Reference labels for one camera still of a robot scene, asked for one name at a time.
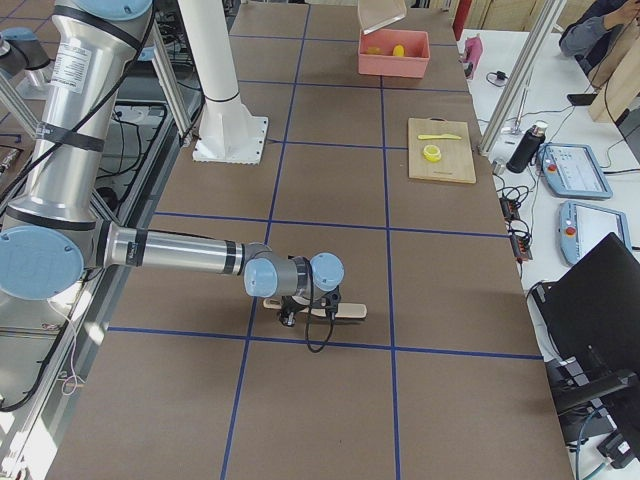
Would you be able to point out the blue teach pendant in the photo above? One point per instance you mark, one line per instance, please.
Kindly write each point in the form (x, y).
(572, 171)
(582, 226)

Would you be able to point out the lower blue teach pendant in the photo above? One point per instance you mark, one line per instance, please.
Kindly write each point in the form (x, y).
(582, 226)

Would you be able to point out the black smartphone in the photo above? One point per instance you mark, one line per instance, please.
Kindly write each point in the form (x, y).
(582, 99)

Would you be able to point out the black water bottle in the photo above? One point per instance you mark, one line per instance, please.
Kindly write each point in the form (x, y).
(528, 146)

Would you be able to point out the small black device with cable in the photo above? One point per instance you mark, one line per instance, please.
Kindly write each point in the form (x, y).
(497, 77)

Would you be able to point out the metal rod on desk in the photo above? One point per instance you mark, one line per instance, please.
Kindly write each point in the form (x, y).
(516, 127)

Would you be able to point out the black laptop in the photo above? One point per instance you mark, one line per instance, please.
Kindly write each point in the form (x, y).
(592, 312)

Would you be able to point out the upper blue teach pendant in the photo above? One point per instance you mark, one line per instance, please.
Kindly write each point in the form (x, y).
(572, 171)

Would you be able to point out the aluminium frame post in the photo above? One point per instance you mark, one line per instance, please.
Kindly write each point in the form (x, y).
(521, 74)

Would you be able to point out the yellow toy corn cob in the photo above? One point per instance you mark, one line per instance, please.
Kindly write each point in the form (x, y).
(398, 51)

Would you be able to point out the white hand brush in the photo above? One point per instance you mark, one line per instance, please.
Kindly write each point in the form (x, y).
(349, 312)

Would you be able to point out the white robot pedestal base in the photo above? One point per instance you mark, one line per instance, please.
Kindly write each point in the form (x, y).
(228, 132)

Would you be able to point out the yellow lemon slice toy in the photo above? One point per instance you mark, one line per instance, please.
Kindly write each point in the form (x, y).
(432, 153)

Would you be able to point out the pink plastic bin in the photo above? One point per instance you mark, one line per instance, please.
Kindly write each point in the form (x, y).
(412, 65)

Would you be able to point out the bamboo cutting board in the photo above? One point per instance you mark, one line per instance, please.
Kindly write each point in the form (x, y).
(457, 163)

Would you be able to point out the seated person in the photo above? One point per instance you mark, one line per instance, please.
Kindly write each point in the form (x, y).
(601, 38)

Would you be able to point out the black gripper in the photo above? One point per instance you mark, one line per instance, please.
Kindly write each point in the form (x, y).
(291, 306)

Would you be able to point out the yellow toy knife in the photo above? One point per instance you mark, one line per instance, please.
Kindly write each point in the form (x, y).
(442, 136)

